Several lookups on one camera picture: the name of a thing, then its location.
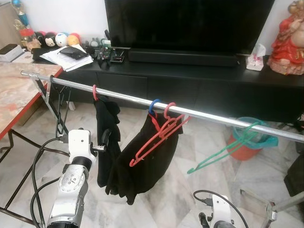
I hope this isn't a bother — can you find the black flat screen television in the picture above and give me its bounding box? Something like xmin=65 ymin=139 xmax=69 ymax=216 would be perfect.
xmin=104 ymin=0 xmax=276 ymax=55

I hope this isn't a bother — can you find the black ribbed knit garment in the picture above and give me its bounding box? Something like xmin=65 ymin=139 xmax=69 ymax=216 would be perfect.
xmin=94 ymin=97 xmax=122 ymax=188

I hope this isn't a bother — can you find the black wallet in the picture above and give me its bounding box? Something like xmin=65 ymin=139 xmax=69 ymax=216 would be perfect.
xmin=59 ymin=46 xmax=89 ymax=60

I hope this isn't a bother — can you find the silver metal clothes rack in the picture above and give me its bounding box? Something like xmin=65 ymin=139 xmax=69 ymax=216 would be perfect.
xmin=20 ymin=70 xmax=304 ymax=224

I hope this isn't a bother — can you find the black mouse plush toy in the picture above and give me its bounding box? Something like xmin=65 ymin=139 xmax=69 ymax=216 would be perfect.
xmin=35 ymin=31 xmax=57 ymax=48

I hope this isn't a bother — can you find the white box with black lid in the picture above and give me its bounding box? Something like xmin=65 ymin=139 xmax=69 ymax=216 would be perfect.
xmin=0 ymin=44 xmax=24 ymax=62

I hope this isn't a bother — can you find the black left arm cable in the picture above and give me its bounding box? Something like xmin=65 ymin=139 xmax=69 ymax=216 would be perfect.
xmin=30 ymin=137 xmax=72 ymax=228

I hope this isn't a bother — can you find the green plastic hanger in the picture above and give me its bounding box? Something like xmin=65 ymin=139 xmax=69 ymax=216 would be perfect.
xmin=187 ymin=121 xmax=263 ymax=175

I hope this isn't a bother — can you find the blue plastic hanger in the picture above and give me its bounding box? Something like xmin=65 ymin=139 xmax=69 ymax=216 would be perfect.
xmin=149 ymin=98 xmax=161 ymax=116

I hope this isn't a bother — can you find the blue gold trophy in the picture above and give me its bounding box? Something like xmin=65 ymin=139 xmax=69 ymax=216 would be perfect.
xmin=12 ymin=0 xmax=31 ymax=29

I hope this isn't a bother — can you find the black long sleeve shirt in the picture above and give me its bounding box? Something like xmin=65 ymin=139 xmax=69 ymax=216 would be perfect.
xmin=105 ymin=112 xmax=184 ymax=206

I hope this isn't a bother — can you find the teal plastic bin liner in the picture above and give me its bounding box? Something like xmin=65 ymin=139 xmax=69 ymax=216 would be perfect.
xmin=232 ymin=116 xmax=279 ymax=149

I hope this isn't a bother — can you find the orange plastic bucket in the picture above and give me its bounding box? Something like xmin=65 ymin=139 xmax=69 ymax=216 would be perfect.
xmin=227 ymin=131 xmax=264 ymax=161

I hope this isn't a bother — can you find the black wire hanger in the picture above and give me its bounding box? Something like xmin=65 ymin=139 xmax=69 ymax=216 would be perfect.
xmin=49 ymin=78 xmax=72 ymax=138

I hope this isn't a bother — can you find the red lidded jar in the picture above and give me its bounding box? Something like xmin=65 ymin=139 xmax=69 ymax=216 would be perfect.
xmin=19 ymin=28 xmax=41 ymax=51

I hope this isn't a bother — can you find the white round plush toy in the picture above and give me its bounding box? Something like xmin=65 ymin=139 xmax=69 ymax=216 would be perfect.
xmin=56 ymin=32 xmax=69 ymax=47

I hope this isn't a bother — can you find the black electronic gadget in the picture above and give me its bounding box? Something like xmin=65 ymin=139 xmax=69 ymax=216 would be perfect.
xmin=95 ymin=47 xmax=126 ymax=65

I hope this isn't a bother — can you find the black television console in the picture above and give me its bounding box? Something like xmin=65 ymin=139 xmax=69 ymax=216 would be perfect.
xmin=32 ymin=47 xmax=304 ymax=125

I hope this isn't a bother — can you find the red robed figurine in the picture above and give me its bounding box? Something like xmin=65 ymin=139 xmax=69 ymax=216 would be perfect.
xmin=268 ymin=0 xmax=304 ymax=76

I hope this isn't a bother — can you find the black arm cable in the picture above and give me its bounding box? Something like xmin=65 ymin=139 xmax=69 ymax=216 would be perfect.
xmin=193 ymin=190 xmax=248 ymax=228
xmin=30 ymin=137 xmax=72 ymax=228

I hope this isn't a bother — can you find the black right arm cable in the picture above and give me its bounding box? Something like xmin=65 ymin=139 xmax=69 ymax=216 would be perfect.
xmin=193 ymin=190 xmax=248 ymax=228

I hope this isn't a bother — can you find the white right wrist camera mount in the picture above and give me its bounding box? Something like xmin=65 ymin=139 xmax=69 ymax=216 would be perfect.
xmin=210 ymin=194 xmax=233 ymax=224

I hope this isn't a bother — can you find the white tissue box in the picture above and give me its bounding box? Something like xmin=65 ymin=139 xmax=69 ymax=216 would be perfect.
xmin=246 ymin=44 xmax=266 ymax=72

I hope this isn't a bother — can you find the white paper stack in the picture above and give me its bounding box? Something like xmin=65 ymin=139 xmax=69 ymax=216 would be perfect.
xmin=40 ymin=45 xmax=94 ymax=72

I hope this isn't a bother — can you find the orange round plush toy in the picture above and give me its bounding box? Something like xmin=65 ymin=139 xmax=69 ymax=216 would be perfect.
xmin=66 ymin=32 xmax=80 ymax=47

